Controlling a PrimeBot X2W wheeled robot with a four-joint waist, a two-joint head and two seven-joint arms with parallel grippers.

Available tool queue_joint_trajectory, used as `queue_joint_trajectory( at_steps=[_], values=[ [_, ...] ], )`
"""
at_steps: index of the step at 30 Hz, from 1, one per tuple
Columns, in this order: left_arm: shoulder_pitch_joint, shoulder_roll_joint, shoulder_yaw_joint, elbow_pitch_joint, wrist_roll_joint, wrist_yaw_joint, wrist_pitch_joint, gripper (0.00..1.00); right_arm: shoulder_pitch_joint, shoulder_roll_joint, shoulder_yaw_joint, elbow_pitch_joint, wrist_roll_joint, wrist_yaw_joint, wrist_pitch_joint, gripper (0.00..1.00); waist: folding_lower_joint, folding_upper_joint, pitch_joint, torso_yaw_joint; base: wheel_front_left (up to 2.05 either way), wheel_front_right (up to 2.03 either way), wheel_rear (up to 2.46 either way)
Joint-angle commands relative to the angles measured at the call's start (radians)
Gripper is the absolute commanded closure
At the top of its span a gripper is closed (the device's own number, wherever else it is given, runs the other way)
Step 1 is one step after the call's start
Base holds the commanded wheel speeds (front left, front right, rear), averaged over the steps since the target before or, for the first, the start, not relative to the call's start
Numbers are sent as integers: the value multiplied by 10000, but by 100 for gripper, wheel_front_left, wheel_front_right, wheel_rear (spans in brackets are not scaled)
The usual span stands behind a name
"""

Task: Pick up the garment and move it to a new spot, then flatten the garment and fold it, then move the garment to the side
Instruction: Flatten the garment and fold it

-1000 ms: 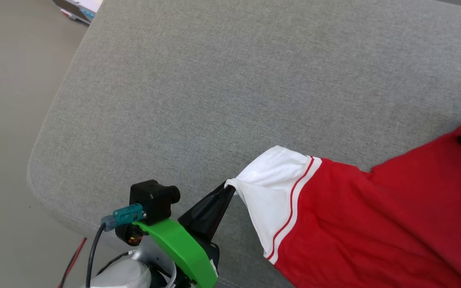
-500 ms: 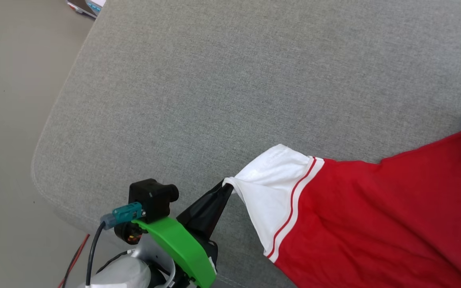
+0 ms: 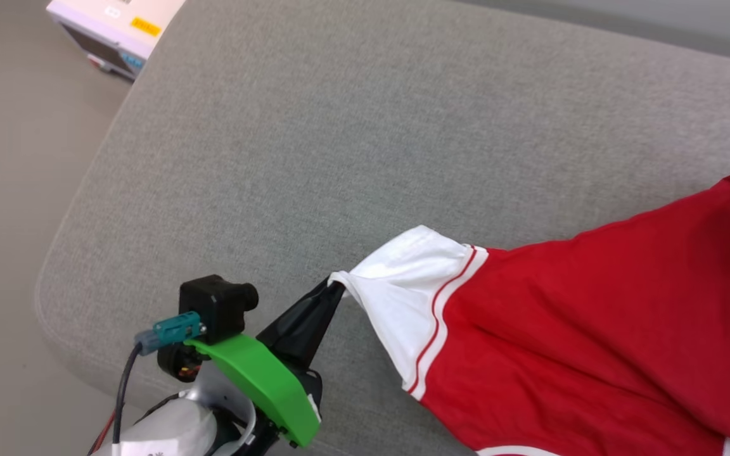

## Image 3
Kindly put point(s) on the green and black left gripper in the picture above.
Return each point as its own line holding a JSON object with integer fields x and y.
{"x": 263, "y": 380}

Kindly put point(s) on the red and white garment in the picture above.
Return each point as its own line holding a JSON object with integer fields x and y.
{"x": 593, "y": 316}

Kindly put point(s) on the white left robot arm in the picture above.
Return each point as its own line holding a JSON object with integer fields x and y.
{"x": 175, "y": 424}

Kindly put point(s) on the white appliance box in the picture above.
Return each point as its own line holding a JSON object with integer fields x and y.
{"x": 118, "y": 19}

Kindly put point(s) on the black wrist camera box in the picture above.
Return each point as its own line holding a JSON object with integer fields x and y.
{"x": 213, "y": 304}

